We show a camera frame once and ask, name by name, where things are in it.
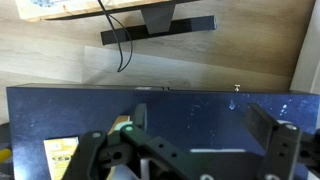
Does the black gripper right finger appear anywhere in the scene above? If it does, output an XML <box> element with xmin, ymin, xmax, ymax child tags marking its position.
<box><xmin>245</xmin><ymin>103</ymin><xmax>320</xmax><ymax>180</ymax></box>

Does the yellow printed card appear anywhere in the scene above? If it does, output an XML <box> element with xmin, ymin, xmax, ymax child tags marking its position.
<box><xmin>43</xmin><ymin>137</ymin><xmax>79</xmax><ymax>180</ymax></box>

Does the black cable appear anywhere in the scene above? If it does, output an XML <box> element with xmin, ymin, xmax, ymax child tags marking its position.
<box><xmin>97</xmin><ymin>0</ymin><xmax>134</xmax><ymax>73</ymax></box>

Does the black stand base bar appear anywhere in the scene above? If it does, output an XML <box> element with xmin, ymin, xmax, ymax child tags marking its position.
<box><xmin>100</xmin><ymin>16</ymin><xmax>217</xmax><ymax>45</ymax></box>

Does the dark blue box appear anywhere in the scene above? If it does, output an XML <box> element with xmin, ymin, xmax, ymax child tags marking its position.
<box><xmin>7</xmin><ymin>86</ymin><xmax>319</xmax><ymax>180</ymax></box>

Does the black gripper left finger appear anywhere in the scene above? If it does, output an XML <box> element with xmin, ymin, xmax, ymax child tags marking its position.
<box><xmin>62</xmin><ymin>103</ymin><xmax>188</xmax><ymax>180</ymax></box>

